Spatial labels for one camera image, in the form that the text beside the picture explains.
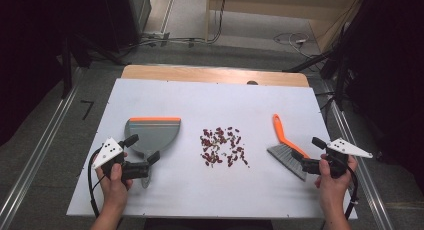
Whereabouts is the light wooden shelf unit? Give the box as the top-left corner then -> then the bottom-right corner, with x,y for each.
205,0 -> 368,54

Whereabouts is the black hanging cable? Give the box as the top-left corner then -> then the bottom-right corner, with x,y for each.
206,0 -> 229,44

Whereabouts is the grey dustpan with orange edge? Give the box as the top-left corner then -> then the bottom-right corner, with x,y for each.
123,116 -> 182,190

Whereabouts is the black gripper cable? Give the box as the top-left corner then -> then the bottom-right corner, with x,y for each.
343,163 -> 360,221
87,146 -> 111,219

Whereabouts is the metal floor rail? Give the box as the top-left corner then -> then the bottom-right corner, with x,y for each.
0,66 -> 85,230
319,81 -> 396,230

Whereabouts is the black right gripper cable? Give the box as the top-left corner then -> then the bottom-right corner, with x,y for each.
343,163 -> 360,221

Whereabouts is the white work board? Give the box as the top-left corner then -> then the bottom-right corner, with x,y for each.
65,77 -> 358,220

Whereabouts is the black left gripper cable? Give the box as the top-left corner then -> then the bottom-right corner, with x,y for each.
87,146 -> 111,219

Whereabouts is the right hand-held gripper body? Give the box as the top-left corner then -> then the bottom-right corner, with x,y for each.
301,137 -> 374,178

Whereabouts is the pile of red beans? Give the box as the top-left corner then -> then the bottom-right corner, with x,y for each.
199,125 -> 250,169

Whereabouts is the orange brush with grey bristles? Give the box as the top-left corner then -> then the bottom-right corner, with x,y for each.
266,113 -> 313,182

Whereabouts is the white floor cable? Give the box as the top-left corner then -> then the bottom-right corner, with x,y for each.
273,32 -> 313,59

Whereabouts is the black stand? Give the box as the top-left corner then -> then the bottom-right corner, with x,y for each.
59,31 -> 126,100
282,21 -> 354,112

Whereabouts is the dark cabinet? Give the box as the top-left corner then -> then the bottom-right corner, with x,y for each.
101,0 -> 153,53

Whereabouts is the person's left hand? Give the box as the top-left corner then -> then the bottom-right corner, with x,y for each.
95,152 -> 134,208

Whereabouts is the person's right hand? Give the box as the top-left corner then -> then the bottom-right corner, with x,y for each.
314,153 -> 358,208

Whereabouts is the wooden table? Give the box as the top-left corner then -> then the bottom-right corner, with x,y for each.
120,64 -> 310,88

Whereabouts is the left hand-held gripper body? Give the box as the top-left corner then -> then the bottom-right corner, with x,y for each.
92,137 -> 151,183

